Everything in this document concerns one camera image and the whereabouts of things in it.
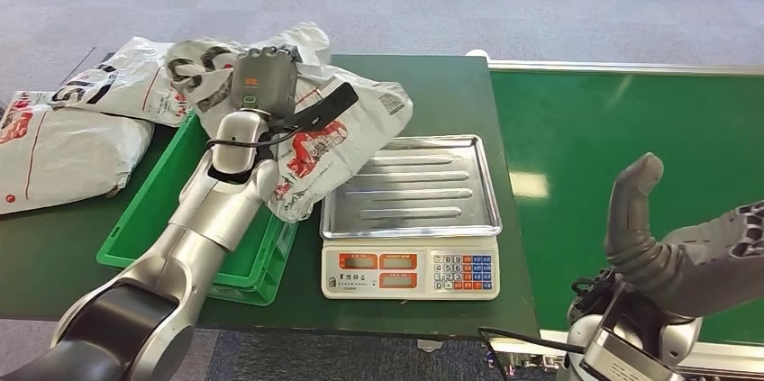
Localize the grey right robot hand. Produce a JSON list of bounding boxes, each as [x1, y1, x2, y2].
[[603, 151, 764, 322]]

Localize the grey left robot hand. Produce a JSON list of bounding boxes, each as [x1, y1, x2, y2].
[[229, 45, 300, 121]]

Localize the flat grey courier bag package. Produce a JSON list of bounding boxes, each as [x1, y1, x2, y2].
[[50, 35, 199, 129]]

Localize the green conveyor belt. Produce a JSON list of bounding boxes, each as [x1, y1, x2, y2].
[[490, 69, 764, 348]]

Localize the large grey courier bag package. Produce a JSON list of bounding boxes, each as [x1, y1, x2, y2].
[[0, 89, 156, 217]]

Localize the dark green table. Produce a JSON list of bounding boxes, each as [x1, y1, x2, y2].
[[0, 52, 542, 345]]

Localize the green plastic crate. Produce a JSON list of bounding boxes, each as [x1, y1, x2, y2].
[[95, 112, 300, 308]]

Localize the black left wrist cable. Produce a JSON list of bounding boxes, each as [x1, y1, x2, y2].
[[205, 120, 301, 151]]

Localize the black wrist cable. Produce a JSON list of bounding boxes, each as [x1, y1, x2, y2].
[[205, 120, 301, 151], [477, 326, 591, 381]]

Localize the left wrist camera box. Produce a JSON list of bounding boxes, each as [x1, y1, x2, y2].
[[280, 81, 361, 133]]

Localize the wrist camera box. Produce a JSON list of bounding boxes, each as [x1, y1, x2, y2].
[[280, 81, 361, 133], [578, 281, 688, 381]]

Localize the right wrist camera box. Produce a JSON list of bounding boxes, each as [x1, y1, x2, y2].
[[578, 281, 688, 381]]

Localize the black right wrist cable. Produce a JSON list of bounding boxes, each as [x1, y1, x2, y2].
[[477, 326, 591, 381]]

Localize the silver conveyor frame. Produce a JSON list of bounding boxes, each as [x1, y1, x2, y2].
[[465, 49, 764, 381]]

